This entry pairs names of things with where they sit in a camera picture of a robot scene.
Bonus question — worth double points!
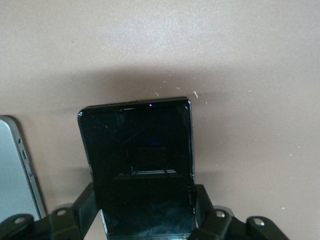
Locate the silver closed laptop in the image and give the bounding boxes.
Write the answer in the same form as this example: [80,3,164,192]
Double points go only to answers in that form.
[0,114,49,221]

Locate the black smartphone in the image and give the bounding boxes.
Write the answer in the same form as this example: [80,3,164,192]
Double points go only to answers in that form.
[77,96,198,237]

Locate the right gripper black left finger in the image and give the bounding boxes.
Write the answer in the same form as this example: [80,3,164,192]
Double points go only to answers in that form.
[0,182,101,240]

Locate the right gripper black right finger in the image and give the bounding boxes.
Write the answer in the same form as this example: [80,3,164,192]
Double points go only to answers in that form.
[187,183,291,240]

